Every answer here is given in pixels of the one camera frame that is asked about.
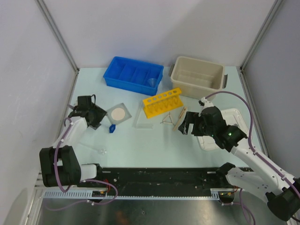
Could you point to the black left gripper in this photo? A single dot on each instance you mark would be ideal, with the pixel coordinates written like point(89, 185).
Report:
point(100, 114)

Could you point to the clear glass funnel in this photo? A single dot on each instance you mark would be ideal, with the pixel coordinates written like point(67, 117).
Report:
point(152, 82)

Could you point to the wire gauze with ceramic centre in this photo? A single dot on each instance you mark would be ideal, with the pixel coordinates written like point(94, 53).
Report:
point(118, 114)

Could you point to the wooden test tube holder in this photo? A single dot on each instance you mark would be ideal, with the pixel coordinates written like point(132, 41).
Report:
point(180, 118)

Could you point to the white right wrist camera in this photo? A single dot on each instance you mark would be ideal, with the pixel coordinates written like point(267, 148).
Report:
point(203, 101)

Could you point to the blue plastic divided bin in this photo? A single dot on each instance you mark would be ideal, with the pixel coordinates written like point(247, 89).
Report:
point(132, 75)

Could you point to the clay pipe triangle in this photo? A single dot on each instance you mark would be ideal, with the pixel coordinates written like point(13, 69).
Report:
point(168, 119)

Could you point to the aluminium frame rail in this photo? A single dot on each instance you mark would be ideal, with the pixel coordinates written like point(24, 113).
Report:
point(39, 182)

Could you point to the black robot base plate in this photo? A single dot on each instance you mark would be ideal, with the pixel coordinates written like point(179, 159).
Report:
point(159, 180)

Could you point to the clear glass test tube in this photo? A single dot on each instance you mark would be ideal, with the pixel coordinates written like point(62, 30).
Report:
point(135, 123)

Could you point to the slotted cable duct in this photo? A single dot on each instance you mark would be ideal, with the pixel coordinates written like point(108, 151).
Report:
point(195, 194)

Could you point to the yellow test tube rack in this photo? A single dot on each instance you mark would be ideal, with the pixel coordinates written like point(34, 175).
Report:
point(161, 103)

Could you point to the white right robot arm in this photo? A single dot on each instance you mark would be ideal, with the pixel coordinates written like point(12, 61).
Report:
point(267, 181)

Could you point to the clear round bottom flask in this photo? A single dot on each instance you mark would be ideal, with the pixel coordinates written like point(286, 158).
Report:
point(99, 150)

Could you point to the white plastic lid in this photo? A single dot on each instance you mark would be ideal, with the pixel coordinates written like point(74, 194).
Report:
point(232, 117)

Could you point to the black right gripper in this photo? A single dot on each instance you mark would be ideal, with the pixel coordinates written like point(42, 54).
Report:
point(190, 118)

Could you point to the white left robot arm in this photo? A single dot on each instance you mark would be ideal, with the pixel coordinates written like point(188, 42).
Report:
point(59, 164)

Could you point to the beige plastic storage box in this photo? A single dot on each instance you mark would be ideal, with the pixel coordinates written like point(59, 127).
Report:
point(197, 78)

